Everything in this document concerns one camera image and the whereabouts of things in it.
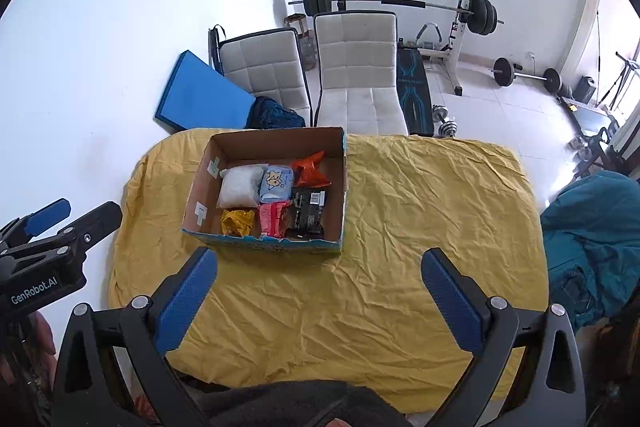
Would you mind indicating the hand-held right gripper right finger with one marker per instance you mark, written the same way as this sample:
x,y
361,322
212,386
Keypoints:
x,y
452,302

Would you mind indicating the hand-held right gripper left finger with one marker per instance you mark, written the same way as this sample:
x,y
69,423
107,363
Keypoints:
x,y
182,302

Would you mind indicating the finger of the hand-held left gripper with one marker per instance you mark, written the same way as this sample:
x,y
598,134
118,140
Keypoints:
x,y
47,214
97,222

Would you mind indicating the yellow packet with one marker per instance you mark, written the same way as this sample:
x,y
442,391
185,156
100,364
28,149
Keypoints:
x,y
237,223

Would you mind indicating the red snack packet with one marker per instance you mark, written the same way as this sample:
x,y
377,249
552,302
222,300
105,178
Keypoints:
x,y
272,219

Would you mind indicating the white soft packet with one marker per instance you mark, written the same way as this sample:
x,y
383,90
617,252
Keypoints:
x,y
240,187

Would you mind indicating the cardboard box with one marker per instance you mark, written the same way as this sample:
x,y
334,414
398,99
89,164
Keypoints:
x,y
300,247

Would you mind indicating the light blue tissue pack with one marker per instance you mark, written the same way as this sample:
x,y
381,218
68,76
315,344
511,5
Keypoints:
x,y
276,184

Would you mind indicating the black snack packet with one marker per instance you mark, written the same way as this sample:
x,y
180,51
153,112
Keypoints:
x,y
307,212

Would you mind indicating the orange snack packet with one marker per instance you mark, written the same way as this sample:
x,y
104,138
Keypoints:
x,y
311,172

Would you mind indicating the person's left hand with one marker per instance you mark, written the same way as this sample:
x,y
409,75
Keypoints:
x,y
45,337

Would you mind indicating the yellow tablecloth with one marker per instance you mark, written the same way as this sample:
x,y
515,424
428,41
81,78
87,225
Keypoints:
x,y
375,282

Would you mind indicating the teal blanket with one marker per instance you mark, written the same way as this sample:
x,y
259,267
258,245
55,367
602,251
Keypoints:
x,y
590,232

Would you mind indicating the person's dark clothing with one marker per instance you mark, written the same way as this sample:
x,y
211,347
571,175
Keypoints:
x,y
300,407

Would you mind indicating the blue foam mat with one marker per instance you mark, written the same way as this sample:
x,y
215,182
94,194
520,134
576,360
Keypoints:
x,y
200,92

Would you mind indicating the pair of white shoes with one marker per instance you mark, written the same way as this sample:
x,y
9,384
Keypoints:
x,y
579,149

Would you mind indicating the blue denim clothing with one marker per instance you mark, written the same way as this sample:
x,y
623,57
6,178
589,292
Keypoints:
x,y
275,114

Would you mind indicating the black weight bench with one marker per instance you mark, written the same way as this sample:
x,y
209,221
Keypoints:
x,y
414,92

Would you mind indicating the dark wooden chair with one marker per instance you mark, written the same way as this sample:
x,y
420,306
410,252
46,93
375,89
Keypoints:
x,y
602,147

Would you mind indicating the white padded chair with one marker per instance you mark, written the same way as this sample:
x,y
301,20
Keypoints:
x,y
265,67
357,57

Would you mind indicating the black treadmill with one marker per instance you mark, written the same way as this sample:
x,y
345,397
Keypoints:
x,y
590,117

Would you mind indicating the short barbell with black plates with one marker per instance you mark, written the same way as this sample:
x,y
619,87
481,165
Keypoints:
x,y
502,72

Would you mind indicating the small black box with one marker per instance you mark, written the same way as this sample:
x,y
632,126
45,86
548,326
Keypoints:
x,y
584,89

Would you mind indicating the white barbell rack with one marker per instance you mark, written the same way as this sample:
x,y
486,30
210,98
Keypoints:
x,y
462,22

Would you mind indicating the small wooden stool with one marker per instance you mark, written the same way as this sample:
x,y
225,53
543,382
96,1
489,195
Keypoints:
x,y
295,19

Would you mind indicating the metal folding stand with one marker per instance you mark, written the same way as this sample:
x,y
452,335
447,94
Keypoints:
x,y
625,67

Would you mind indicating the long barbell with black plates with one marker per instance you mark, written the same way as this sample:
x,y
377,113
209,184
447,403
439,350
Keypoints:
x,y
400,2

